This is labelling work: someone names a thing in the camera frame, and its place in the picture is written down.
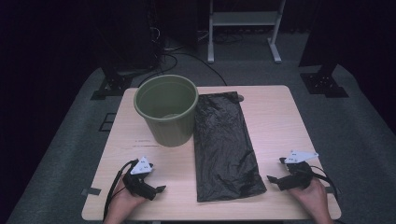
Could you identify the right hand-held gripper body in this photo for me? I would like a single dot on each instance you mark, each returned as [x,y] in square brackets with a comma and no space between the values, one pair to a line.
[299,177]

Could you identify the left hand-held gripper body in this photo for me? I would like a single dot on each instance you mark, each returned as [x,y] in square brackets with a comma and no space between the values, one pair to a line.
[138,186]

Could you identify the green plastic trash bin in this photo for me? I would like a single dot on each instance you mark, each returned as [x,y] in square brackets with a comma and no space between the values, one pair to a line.
[169,130]

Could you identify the black plastic garbage bag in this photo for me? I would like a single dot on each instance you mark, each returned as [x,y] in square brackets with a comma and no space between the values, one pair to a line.
[222,146]

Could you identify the person's left hand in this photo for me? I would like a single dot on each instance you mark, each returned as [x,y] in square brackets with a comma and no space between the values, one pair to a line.
[123,203]

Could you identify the person's right hand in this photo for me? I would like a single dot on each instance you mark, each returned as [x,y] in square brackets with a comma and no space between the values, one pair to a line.
[313,200]

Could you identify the grey tape strip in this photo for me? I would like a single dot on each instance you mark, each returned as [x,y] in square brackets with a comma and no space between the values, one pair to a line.
[91,191]
[330,189]

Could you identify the black metal stand base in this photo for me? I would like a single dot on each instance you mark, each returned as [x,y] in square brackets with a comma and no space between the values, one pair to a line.
[113,85]
[323,84]

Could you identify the dark equipment cabinet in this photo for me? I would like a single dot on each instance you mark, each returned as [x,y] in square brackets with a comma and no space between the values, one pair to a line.
[130,34]

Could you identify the white metal desk frame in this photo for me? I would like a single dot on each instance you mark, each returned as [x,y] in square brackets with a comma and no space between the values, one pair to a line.
[244,18]

